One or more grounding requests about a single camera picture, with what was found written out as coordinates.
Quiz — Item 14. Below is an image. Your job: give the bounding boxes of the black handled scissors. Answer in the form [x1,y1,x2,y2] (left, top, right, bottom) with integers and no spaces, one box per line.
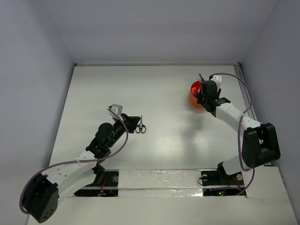
[135,115,147,134]

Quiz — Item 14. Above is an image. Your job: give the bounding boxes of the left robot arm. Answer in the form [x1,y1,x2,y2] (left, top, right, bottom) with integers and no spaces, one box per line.
[19,113,142,223]

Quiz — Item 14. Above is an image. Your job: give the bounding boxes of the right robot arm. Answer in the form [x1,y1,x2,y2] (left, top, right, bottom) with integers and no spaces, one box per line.
[197,80,281,184]

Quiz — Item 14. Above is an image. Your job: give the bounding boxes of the orange round organizer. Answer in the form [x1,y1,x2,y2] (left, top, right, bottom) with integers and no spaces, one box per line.
[188,81,203,108]

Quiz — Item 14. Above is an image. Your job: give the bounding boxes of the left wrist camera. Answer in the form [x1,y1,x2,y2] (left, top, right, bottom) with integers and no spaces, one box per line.
[107,104,123,116]

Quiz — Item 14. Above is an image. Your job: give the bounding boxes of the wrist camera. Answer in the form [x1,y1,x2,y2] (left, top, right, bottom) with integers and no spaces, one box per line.
[107,104,123,116]
[209,75,222,89]

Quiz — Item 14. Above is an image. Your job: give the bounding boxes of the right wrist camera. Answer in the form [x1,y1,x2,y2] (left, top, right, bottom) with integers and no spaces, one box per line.
[209,75,222,89]

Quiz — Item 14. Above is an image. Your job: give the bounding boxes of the aluminium side rail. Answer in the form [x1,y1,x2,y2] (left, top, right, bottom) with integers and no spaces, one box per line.
[233,62,272,166]

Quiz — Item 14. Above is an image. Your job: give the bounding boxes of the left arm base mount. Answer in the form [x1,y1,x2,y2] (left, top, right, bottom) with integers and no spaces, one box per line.
[74,169,119,197]

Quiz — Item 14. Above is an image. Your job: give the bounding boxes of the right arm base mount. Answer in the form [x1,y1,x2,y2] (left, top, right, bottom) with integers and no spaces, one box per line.
[197,161,247,196]

